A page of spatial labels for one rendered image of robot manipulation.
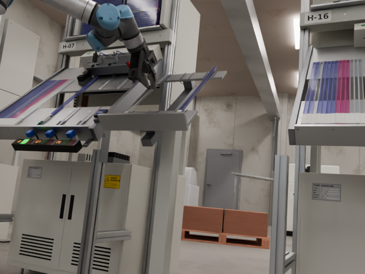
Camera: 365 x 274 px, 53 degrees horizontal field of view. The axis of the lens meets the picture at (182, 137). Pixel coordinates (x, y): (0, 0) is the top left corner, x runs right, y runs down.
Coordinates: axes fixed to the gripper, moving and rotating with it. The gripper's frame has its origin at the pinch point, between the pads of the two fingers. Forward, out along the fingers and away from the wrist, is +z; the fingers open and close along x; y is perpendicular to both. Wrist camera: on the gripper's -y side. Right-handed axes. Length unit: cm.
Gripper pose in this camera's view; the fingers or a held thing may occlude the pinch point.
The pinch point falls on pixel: (151, 88)
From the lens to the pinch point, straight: 155.7
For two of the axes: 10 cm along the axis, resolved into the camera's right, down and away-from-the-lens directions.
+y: 3.0, -7.2, 6.3
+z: 3.0, 7.0, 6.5
